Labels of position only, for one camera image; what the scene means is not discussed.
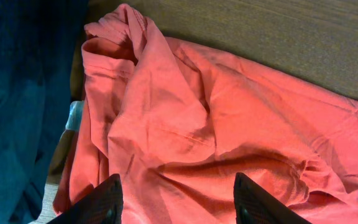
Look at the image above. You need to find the folded navy blue garment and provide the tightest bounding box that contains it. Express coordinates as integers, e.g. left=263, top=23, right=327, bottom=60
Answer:
left=0, top=0, right=88, bottom=223

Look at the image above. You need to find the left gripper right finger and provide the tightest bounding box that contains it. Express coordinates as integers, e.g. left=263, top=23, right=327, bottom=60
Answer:
left=233, top=172, right=310, bottom=224

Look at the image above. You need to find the orange McKinney Boyd soccer shirt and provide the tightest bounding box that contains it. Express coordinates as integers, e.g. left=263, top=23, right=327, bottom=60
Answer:
left=53, top=4, right=358, bottom=223

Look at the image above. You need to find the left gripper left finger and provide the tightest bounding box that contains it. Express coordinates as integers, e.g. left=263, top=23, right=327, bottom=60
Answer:
left=48, top=174, right=124, bottom=224

